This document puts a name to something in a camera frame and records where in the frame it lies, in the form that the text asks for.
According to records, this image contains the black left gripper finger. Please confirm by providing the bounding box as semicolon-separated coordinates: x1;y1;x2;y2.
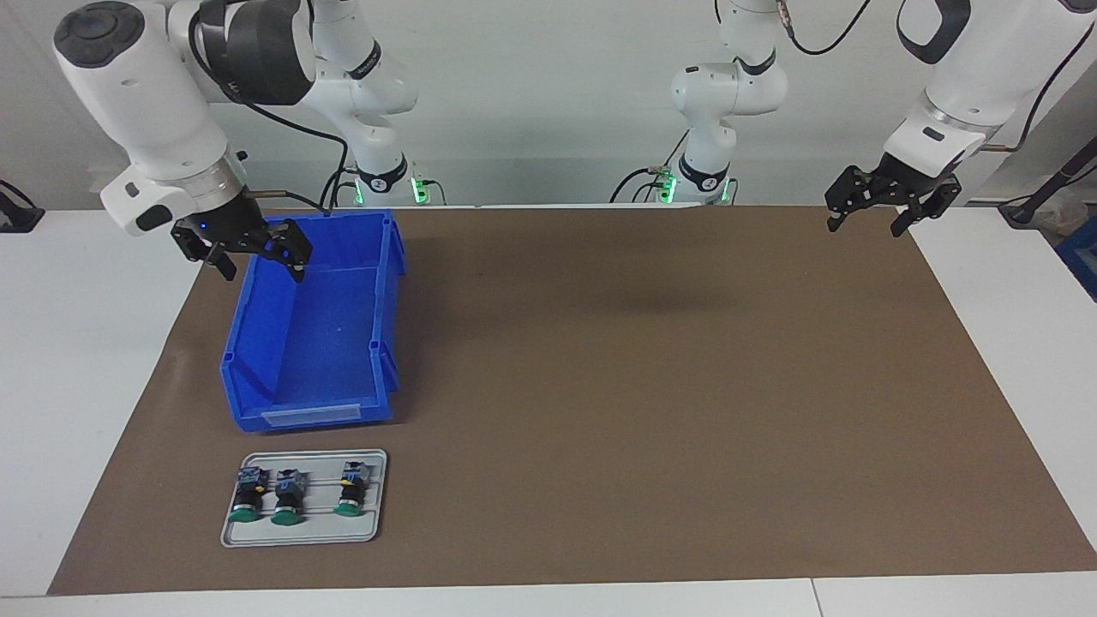
891;174;962;239
825;165;873;234

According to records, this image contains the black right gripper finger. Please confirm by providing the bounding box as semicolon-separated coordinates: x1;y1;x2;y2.
171;221;237;282
261;219;314;284

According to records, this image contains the green push button switch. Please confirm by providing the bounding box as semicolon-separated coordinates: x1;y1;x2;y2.
271;468;308;526

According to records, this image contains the green button with silver label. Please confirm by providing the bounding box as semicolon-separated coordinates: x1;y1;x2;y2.
227;467;271;525

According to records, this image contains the green button with yellow mark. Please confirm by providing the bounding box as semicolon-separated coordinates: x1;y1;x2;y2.
333;461;371;518

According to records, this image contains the blue plastic storage bin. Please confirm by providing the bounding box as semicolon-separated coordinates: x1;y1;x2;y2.
219;210;408;434

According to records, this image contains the black stand pole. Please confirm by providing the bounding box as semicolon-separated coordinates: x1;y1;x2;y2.
998;137;1097;228

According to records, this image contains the blue crate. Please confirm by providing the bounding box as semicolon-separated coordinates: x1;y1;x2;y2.
1056;219;1097;303

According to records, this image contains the black table clamp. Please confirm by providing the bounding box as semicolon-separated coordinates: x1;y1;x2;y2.
0;180;45;234

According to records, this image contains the grey metal tray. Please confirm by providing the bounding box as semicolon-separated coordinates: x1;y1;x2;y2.
220;449;388;548

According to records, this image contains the brown table mat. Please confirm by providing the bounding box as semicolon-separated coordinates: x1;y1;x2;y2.
47;204;1097;596

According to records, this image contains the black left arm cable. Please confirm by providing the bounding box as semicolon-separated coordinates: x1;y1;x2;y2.
776;0;1097;153

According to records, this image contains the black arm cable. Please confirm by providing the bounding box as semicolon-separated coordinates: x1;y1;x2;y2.
776;0;1097;153
189;0;351;213

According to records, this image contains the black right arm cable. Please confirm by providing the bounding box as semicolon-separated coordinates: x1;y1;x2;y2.
189;0;351;213

